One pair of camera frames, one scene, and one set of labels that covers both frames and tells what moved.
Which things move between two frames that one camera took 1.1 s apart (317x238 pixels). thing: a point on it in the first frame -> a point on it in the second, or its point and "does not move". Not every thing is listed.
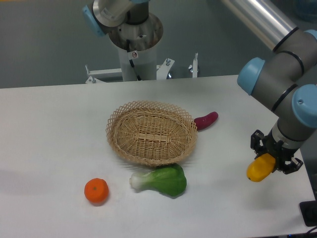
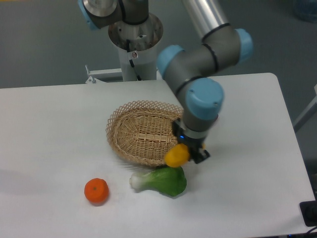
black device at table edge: (308, 211) does not move
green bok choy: (169, 180) does not move
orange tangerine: (96, 190) does not move
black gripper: (275, 149) -> (194, 144)
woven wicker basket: (151, 133) does not move
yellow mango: (261, 167) -> (177, 155)
